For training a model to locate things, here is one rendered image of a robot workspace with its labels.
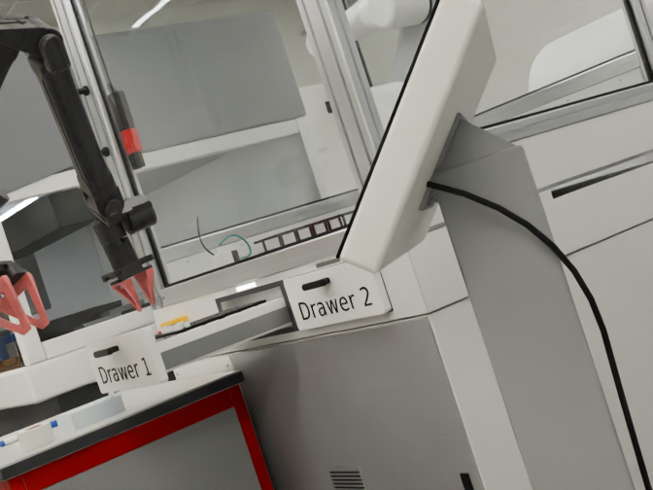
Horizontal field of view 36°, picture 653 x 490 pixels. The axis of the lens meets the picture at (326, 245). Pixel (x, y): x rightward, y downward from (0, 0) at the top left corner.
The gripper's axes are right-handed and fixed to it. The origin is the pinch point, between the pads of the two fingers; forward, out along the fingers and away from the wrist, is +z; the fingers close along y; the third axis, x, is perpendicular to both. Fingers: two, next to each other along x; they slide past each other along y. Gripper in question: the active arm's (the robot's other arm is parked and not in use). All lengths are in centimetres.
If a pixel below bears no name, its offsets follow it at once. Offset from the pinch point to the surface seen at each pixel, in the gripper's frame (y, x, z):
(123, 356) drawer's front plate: -11.1, -5.0, 7.0
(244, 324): 11.5, -14.4, 11.9
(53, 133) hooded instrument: 31, 79, -50
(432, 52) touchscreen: -9, -119, -18
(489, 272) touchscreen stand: -2, -104, 9
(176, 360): -5.8, -15.4, 11.4
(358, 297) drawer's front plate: 22.2, -40.5, 14.3
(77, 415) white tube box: -18.4, 15.7, 15.7
